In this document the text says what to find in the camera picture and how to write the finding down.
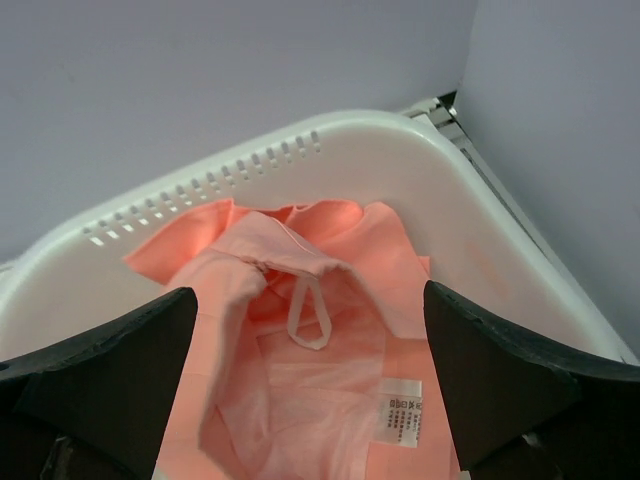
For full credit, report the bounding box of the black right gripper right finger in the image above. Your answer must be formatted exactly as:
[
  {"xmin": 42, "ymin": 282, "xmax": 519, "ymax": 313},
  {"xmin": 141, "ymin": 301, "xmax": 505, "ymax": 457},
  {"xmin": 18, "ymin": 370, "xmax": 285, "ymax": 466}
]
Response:
[{"xmin": 424, "ymin": 281, "xmax": 639, "ymax": 470}]

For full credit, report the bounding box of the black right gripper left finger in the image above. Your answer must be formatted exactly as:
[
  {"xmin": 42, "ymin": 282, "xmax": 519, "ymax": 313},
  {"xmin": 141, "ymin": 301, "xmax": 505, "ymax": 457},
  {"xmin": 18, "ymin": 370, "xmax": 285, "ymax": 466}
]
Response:
[{"xmin": 1, "ymin": 288, "xmax": 198, "ymax": 479}]

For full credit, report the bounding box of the salmon pink skirt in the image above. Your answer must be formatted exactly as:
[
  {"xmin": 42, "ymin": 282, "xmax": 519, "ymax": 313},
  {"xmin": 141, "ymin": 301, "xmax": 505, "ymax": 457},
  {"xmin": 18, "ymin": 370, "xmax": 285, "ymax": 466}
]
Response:
[{"xmin": 125, "ymin": 199, "xmax": 460, "ymax": 479}]

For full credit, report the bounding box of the white plastic basket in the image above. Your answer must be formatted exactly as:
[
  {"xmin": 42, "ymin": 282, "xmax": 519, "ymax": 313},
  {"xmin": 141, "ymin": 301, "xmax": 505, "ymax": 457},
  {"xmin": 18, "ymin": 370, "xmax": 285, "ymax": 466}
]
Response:
[{"xmin": 1, "ymin": 111, "xmax": 637, "ymax": 364}]

